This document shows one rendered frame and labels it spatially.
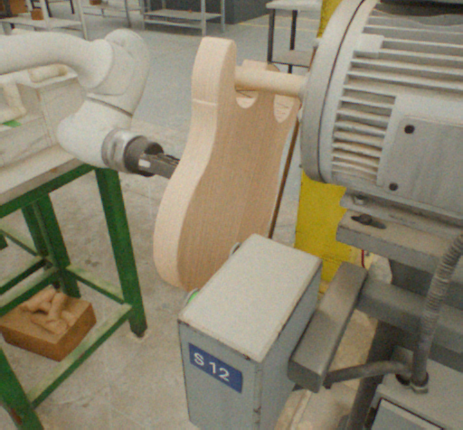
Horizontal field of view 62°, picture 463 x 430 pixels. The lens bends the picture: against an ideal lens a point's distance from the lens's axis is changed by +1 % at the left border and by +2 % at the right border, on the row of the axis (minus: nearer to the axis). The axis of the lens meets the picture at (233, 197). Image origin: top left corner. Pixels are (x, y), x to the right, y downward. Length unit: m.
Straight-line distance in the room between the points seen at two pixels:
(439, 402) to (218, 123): 0.47
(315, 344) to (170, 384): 1.23
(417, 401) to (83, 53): 0.78
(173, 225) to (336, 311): 0.24
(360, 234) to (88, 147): 0.56
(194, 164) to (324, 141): 0.19
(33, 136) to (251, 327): 0.96
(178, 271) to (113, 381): 1.19
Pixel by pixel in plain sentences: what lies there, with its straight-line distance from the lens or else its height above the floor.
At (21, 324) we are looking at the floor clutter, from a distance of 1.86.
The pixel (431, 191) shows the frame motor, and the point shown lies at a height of 1.21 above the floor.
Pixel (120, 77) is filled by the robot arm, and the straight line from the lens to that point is 0.84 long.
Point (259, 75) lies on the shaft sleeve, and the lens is 0.61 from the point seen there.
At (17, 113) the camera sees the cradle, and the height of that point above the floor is 1.04.
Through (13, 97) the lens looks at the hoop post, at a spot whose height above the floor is 1.08.
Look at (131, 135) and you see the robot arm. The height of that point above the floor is 1.11.
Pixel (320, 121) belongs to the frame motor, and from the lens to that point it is 0.46.
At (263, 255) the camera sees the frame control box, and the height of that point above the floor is 1.12.
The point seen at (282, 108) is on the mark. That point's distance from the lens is 0.79.
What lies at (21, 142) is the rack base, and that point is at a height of 0.98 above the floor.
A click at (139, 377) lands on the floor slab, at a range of 1.71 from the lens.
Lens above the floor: 1.43
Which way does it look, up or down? 33 degrees down
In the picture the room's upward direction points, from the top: straight up
